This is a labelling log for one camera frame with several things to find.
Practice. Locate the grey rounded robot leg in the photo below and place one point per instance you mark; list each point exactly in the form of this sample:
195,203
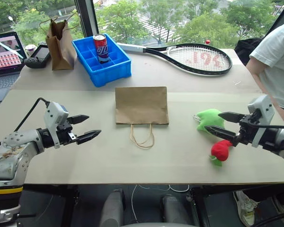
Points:
112,208
174,209

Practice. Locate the person's bare forearm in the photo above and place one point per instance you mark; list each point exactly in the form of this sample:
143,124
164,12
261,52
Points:
262,78

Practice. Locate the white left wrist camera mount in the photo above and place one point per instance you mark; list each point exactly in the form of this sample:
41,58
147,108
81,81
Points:
54,112

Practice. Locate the white cup with purple lid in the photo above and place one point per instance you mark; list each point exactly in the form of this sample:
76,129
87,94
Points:
30,49

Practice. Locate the green plush toy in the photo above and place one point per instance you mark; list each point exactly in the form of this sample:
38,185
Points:
209,119

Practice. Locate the standing brown paper bag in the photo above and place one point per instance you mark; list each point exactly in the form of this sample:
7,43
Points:
61,45

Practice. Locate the blue plastic compartment crate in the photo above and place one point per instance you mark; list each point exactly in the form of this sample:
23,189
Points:
101,68

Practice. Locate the black window frame pillar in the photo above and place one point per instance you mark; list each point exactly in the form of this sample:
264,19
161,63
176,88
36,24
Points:
87,16

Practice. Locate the black and white tennis racket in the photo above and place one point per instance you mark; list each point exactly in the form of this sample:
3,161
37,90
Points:
203,59

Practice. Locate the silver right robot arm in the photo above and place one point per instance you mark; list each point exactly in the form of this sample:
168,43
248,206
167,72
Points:
282,139

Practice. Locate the white sneaker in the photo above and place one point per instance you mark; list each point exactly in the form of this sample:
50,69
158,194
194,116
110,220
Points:
246,208

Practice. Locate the person in white t-shirt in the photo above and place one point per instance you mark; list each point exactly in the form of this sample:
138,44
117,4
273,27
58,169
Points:
279,59

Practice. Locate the black handheld controller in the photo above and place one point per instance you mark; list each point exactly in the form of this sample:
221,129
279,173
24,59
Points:
39,58

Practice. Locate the red plush strawberry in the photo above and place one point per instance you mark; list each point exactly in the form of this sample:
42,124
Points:
220,151

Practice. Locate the flat brown paper bag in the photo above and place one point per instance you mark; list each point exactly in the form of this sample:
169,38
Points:
142,105

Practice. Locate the small red cap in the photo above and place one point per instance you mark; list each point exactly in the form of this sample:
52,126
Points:
208,42

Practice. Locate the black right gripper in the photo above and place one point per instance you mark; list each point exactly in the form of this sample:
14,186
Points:
247,128

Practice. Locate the open grey laptop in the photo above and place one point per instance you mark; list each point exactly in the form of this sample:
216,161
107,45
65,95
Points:
3,61

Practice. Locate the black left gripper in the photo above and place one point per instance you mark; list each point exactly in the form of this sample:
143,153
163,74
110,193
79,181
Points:
64,136

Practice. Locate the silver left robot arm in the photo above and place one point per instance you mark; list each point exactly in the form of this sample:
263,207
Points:
11,151

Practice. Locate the red and blue cola can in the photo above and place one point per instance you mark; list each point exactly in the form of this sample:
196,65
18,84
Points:
101,48

